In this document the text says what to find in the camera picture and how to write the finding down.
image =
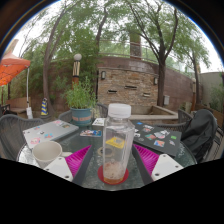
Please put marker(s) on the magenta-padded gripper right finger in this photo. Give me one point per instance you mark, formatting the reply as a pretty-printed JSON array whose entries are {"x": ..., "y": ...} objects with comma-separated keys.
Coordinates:
[{"x": 146, "y": 160}]

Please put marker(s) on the flat round red coaster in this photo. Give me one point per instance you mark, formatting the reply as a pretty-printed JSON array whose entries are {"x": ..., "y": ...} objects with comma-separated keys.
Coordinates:
[{"x": 100, "y": 175}]

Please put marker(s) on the globe-topped lamp post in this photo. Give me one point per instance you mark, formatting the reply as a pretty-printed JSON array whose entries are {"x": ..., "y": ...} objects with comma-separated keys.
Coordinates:
[{"x": 76, "y": 71}]

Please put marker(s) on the green plant in teal pot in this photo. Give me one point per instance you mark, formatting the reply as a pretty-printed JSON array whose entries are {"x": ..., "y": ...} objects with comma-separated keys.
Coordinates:
[{"x": 80, "y": 98}]

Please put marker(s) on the small colourful card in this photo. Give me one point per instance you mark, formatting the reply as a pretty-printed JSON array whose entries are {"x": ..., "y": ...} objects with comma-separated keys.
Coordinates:
[{"x": 90, "y": 133}]

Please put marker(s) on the black laptop with stickers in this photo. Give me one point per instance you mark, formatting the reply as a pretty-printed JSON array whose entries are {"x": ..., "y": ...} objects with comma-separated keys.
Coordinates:
[{"x": 160, "y": 138}]

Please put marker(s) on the dark-trunked tree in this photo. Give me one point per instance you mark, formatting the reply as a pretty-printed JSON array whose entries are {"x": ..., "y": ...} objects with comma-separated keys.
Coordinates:
[{"x": 162, "y": 83}]

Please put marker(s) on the white paper sheet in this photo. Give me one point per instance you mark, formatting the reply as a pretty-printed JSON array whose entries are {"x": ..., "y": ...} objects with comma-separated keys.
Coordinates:
[{"x": 98, "y": 122}]

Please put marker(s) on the orange canopy tent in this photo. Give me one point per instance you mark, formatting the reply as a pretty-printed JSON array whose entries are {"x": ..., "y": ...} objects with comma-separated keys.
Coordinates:
[{"x": 11, "y": 70}]

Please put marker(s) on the clear white-capped drink bottle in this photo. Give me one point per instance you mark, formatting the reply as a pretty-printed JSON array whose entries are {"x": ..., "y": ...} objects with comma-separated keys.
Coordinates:
[{"x": 118, "y": 133}]

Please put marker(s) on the silver laptop with stickers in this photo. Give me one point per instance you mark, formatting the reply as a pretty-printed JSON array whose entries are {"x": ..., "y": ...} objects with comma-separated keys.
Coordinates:
[{"x": 50, "y": 131}]

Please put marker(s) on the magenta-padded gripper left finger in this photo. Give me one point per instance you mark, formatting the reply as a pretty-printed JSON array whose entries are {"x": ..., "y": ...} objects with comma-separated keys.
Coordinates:
[{"x": 78, "y": 160}]

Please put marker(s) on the black wall lamp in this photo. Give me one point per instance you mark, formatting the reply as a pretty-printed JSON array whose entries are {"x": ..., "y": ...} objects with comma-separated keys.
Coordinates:
[
  {"x": 155, "y": 81},
  {"x": 103, "y": 75}
]

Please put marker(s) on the blue yellow striped cone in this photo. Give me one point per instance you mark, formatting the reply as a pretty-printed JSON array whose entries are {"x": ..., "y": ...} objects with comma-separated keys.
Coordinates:
[{"x": 44, "y": 107}]

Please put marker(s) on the white ceramic mug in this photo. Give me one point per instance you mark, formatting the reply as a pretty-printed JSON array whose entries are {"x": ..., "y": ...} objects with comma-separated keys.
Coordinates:
[{"x": 45, "y": 155}]

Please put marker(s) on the black jacket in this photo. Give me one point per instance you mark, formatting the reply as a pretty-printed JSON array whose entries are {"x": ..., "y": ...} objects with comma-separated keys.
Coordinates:
[{"x": 200, "y": 131}]

